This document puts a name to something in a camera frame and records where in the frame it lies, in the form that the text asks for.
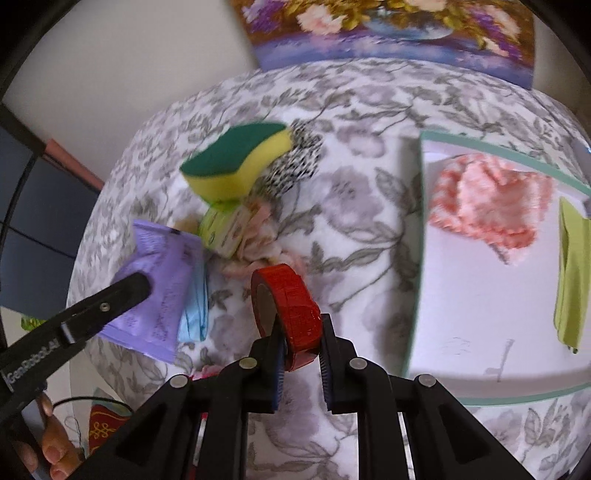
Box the red tape roll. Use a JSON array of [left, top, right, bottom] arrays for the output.
[[250, 264, 322, 371]]

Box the blue face mask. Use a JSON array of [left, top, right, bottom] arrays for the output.
[[177, 260, 208, 343]]

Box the purple plastic packet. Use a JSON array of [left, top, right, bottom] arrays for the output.
[[100, 220, 202, 363]]

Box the pink white fuzzy sock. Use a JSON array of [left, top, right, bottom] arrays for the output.
[[428, 153, 555, 265]]

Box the green cloth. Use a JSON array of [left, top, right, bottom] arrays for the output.
[[554, 197, 590, 354]]

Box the red pink yarn flower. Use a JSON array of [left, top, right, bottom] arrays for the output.
[[191, 365, 221, 380]]

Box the person's left hand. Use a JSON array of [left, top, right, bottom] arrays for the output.
[[12, 393, 81, 480]]

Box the red embroidered cushion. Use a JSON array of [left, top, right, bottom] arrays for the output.
[[88, 401, 132, 454]]

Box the pink floral fabric scrunchie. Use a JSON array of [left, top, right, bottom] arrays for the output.
[[221, 197, 305, 281]]

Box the green tissue pack front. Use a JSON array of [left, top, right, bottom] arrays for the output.
[[198, 201, 252, 259]]

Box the white tray teal rim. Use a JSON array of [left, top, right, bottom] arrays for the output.
[[403, 130, 590, 405]]

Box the yellow green sponge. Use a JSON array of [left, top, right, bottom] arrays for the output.
[[179, 122, 293, 204]]

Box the black white patterned scrunchie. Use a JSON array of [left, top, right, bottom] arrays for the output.
[[252, 120, 324, 199]]

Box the flower bouquet canvas painting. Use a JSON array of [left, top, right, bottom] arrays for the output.
[[231, 0, 535, 89]]

